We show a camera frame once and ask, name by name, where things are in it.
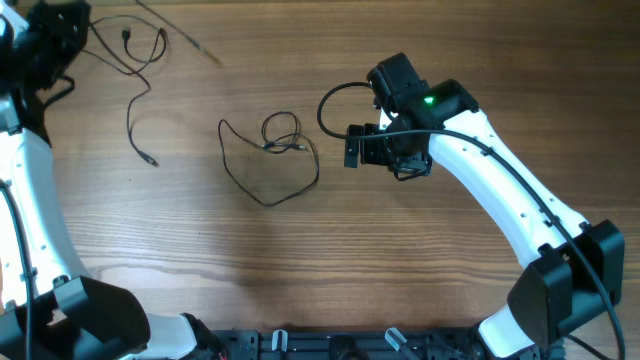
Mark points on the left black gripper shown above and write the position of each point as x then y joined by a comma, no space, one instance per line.
43,17

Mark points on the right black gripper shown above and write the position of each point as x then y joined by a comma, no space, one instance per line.
416,163

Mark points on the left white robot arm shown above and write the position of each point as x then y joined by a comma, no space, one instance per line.
52,307

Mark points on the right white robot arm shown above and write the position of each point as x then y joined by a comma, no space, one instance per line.
572,269

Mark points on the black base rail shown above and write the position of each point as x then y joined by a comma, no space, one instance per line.
431,344

